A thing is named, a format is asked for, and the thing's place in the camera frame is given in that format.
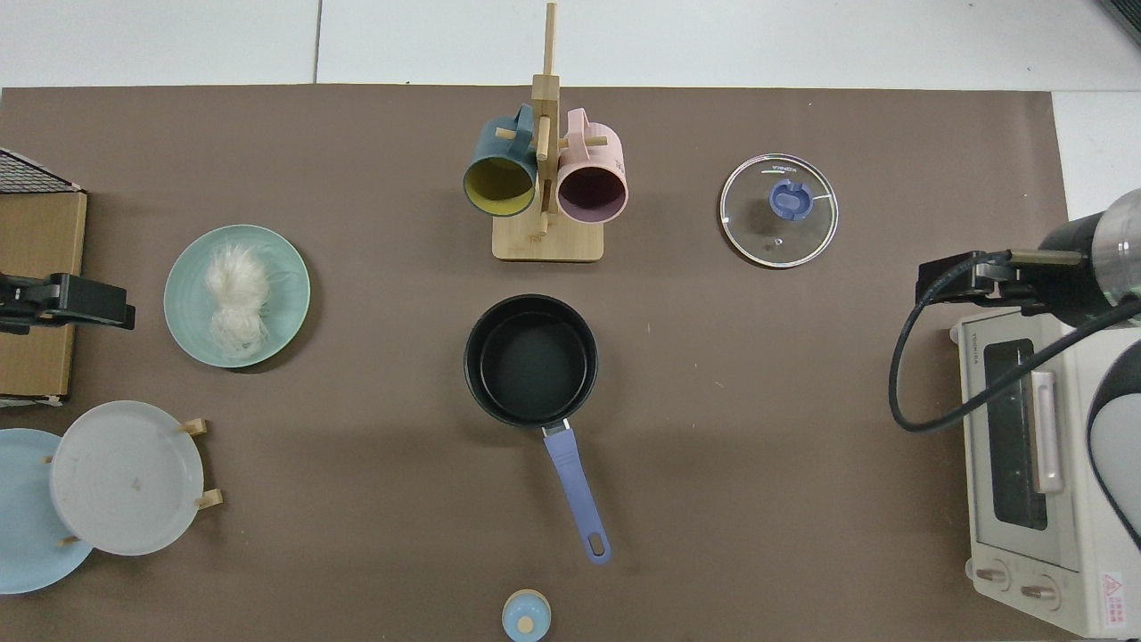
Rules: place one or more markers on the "wooden cup stand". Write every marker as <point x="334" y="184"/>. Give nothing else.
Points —
<point x="548" y="241"/>

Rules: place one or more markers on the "light blue plate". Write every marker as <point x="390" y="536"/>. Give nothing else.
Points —
<point x="22" y="517"/>

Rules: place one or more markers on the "wooden plate rack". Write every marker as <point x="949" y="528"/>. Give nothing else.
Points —
<point x="211" y="499"/>

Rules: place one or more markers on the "glass lid blue knob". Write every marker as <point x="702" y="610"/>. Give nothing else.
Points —
<point x="778" y="236"/>

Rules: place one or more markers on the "dark teal cup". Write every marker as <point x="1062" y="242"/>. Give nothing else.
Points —
<point x="499" y="183"/>

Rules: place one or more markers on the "grey plate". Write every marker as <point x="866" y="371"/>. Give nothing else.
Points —
<point x="125" y="477"/>

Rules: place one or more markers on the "white vermicelli bundle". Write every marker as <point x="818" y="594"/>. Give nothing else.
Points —
<point x="237" y="299"/>

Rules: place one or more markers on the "small blue round thing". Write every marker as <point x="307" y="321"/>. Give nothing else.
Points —
<point x="526" y="617"/>

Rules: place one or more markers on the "teal green plate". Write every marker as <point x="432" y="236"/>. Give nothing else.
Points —
<point x="290" y="294"/>

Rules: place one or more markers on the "brown tablecloth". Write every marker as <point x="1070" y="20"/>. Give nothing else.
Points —
<point x="357" y="499"/>

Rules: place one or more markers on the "pale toaster oven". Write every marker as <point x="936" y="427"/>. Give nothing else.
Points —
<point x="1096" y="499"/>

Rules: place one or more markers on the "pink cup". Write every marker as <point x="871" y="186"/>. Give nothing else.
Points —
<point x="593" y="192"/>

